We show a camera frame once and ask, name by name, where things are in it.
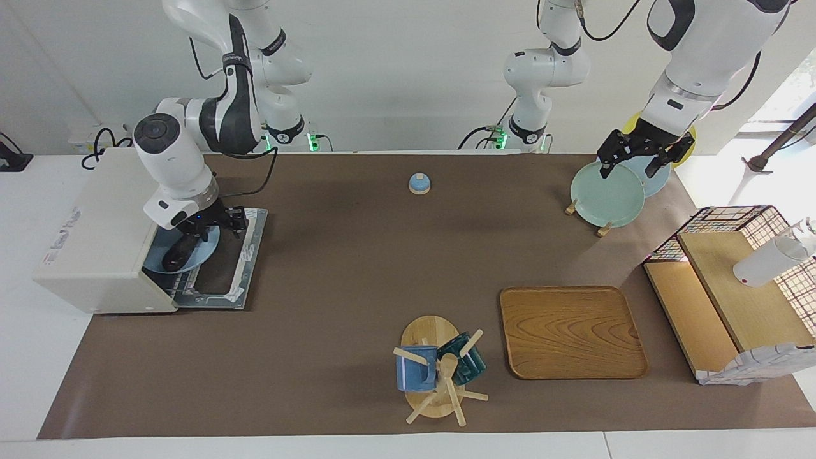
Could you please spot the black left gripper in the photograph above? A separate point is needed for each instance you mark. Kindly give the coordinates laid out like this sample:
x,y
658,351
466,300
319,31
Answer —
x,y
644,141

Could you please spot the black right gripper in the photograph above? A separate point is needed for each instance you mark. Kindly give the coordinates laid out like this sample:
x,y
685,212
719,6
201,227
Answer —
x,y
213,220

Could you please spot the glass oven door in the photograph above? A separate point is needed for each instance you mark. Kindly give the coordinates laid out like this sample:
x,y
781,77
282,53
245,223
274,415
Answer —
x,y
255,242

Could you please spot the dark purple eggplant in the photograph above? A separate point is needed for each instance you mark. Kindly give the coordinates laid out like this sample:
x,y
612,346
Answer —
x,y
173,260

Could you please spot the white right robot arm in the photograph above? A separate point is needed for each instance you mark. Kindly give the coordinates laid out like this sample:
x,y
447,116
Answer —
x,y
166,153

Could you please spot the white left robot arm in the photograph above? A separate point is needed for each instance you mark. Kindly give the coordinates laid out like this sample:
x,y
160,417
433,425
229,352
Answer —
x,y
701,51

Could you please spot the beige toaster oven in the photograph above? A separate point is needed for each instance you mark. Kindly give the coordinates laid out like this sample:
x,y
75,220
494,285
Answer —
x,y
95,236

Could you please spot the light blue racked plate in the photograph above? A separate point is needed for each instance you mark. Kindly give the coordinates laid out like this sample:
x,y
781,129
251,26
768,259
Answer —
x,y
660,185

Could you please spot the pale green plate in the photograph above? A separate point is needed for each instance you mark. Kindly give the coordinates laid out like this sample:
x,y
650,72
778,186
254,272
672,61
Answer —
x,y
605,197

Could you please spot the yellow plate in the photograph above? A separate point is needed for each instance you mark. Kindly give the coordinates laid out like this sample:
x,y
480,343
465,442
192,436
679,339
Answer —
x,y
683,158

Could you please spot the wooden plate rack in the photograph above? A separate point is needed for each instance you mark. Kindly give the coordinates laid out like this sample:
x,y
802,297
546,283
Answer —
x,y
603,231

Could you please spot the brown table mat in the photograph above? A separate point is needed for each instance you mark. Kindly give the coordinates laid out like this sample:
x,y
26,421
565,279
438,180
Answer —
x,y
357,287

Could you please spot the brown stand pole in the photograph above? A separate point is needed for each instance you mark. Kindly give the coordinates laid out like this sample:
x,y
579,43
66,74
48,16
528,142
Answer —
x,y
781,141

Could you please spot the white spray bottle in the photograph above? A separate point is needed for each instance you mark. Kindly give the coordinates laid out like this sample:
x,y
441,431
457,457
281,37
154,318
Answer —
x,y
765,264

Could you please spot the wooden serving tray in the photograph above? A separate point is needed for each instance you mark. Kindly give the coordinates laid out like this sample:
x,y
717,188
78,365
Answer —
x,y
574,331

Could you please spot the small blue call bell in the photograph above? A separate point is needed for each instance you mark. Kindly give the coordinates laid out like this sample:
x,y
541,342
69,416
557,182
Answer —
x,y
419,185

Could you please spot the black table clamp device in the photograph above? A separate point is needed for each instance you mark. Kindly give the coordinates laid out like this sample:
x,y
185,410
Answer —
x,y
13,159

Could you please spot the wooden mug tree stand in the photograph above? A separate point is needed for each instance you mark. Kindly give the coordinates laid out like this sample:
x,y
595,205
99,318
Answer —
x,y
428,331

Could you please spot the white patterned cloth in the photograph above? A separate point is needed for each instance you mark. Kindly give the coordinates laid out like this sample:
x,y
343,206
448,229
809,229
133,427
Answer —
x,y
752,366

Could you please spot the blue mug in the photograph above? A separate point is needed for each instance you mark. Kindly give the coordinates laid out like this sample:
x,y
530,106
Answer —
x,y
414,373

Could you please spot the dark green mug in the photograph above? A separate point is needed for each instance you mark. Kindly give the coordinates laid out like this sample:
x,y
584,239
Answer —
x,y
468,363

